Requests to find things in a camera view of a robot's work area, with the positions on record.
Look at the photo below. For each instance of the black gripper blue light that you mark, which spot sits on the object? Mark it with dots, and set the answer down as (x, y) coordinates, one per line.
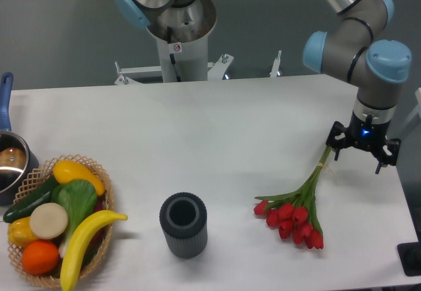
(365, 133)

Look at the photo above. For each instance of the red tulip bouquet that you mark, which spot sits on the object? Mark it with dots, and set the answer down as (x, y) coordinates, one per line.
(294, 214)

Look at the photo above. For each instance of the silver robot base column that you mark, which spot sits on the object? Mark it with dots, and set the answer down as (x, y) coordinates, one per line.
(181, 29)

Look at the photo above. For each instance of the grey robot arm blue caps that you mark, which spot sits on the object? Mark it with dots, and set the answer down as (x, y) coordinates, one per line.
(378, 68)

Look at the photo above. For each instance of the black device at table edge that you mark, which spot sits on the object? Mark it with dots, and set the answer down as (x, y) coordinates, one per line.
(409, 255)

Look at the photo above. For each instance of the dark grey ribbed vase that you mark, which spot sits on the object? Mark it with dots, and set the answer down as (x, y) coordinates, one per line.
(183, 219)

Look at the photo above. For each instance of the green plastic bok choy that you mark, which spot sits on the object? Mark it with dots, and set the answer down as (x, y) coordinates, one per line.
(78, 198)

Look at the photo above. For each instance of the yellow plastic squash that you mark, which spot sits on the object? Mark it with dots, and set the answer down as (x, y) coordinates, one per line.
(66, 171)

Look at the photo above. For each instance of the yellow plastic banana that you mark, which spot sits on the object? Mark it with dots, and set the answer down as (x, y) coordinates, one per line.
(72, 262)

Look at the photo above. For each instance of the woven wicker basket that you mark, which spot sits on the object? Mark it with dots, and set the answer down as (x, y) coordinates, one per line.
(97, 248)

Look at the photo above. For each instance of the beige round disc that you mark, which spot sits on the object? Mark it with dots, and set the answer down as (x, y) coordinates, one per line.
(48, 221)

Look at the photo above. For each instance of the dark green plastic cucumber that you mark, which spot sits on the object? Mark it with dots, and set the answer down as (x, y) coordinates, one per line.
(30, 202)

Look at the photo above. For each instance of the orange plastic orange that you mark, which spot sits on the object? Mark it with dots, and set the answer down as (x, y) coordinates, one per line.
(40, 257)

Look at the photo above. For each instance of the yellow plastic bell pepper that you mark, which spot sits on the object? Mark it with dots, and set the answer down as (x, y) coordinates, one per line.
(20, 233)

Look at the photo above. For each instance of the white metal mounting frame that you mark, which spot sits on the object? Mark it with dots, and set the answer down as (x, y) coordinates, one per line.
(216, 71)

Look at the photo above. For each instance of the steel pot blue handle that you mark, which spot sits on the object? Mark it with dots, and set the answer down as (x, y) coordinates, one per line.
(17, 160)

